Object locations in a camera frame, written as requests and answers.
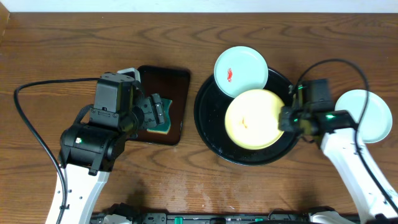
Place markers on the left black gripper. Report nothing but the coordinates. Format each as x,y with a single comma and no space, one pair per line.
157,109

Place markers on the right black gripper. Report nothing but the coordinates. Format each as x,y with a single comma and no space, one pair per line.
284,124

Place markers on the green scouring sponge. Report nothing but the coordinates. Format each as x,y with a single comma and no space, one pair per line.
163,128

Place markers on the yellow plate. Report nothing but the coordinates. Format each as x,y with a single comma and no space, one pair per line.
252,119

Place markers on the light blue plate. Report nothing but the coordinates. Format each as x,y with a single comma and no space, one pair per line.
377,120
239,69

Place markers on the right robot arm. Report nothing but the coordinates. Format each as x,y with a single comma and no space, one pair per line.
337,136

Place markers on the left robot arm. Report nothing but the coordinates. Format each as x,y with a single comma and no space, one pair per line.
90,147

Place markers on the black rectangular tray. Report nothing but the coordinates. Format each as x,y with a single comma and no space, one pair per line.
170,84

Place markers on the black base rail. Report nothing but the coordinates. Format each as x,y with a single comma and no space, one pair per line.
123,213

